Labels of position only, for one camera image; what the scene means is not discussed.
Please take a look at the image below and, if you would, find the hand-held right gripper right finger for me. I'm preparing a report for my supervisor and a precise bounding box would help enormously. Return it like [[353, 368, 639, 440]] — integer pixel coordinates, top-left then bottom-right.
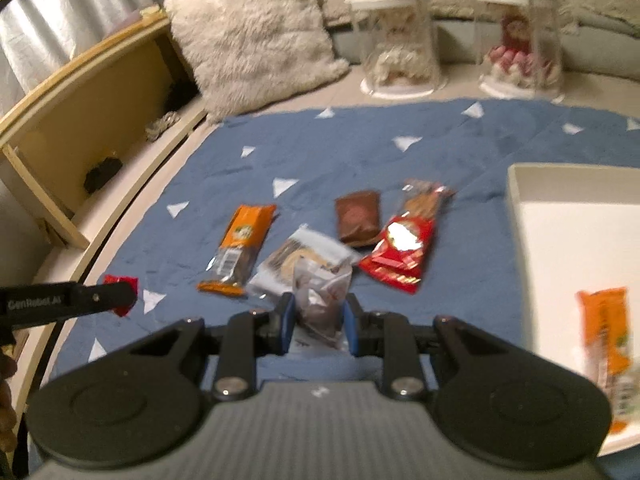
[[344, 292, 507, 403]]

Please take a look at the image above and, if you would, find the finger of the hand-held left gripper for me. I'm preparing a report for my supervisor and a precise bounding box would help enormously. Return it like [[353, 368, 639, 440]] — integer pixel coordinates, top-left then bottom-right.
[[65, 280, 137, 317]]

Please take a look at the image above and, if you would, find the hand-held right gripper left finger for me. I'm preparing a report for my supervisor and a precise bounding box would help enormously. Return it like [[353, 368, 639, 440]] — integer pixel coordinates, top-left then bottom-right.
[[130, 292, 296, 403]]

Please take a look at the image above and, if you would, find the red candy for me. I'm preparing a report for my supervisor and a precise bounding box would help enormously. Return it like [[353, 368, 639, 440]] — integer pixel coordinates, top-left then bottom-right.
[[102, 275, 138, 318]]

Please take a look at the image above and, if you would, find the clear brown cookie packet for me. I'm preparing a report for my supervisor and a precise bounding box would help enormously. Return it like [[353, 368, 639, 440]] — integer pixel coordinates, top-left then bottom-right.
[[292, 259, 353, 356]]

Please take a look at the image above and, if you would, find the clear round cookie packet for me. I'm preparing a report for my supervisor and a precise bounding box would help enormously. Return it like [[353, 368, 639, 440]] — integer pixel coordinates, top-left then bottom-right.
[[247, 225, 363, 311]]

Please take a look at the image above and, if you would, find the red snack packet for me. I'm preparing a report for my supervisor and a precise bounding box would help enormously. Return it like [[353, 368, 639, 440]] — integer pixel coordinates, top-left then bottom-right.
[[359, 178, 456, 295]]

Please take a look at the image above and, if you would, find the orange snack bar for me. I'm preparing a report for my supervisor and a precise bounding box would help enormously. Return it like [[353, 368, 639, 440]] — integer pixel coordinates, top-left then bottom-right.
[[196, 204, 278, 297], [575, 287, 633, 436]]

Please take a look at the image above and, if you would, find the brown snack packet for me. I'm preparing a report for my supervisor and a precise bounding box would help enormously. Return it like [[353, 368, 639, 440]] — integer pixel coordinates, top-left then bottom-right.
[[334, 189, 383, 248]]

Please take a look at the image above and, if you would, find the white shallow box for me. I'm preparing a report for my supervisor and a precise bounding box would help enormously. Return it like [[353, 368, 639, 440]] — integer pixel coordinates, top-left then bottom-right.
[[506, 162, 640, 458]]

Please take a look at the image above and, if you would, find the person's left hand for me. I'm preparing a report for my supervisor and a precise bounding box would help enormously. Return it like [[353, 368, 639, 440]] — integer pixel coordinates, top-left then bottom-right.
[[0, 352, 20, 456]]

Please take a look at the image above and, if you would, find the small black item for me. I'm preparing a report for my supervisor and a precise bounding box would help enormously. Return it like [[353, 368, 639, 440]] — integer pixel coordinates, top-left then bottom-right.
[[84, 156, 123, 195]]

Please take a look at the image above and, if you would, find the long wooden shelf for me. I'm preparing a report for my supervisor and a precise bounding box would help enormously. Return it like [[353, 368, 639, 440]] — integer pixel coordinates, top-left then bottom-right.
[[0, 7, 211, 406]]

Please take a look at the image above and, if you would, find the blue triangle-print mat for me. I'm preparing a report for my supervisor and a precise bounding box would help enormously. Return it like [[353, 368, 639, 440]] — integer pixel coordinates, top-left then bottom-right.
[[30, 99, 640, 411]]

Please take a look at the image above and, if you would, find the cream plush doll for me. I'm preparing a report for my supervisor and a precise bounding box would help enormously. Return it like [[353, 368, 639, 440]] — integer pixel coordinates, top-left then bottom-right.
[[372, 5, 433, 86]]

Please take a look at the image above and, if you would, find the pink flat box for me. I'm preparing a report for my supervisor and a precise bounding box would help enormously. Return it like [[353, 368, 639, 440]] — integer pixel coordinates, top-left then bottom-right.
[[112, 5, 165, 31]]

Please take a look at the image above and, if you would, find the grey curtain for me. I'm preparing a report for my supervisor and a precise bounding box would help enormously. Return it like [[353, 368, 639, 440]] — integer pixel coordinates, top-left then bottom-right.
[[0, 0, 181, 116]]

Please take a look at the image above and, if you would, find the fluffy cream pillow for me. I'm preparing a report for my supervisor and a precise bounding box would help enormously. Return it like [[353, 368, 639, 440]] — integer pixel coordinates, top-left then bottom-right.
[[164, 0, 351, 123]]

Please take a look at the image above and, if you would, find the pink plush doll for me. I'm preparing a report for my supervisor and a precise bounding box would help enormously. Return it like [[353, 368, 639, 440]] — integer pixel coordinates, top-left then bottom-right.
[[487, 12, 563, 88]]

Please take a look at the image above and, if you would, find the clear case with cream doll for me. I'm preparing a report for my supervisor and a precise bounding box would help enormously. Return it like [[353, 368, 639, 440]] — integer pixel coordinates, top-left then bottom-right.
[[345, 0, 443, 100]]

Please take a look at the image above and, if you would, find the grey folded bedding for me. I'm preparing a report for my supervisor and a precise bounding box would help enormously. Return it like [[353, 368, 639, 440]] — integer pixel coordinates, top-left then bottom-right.
[[327, 7, 640, 86]]

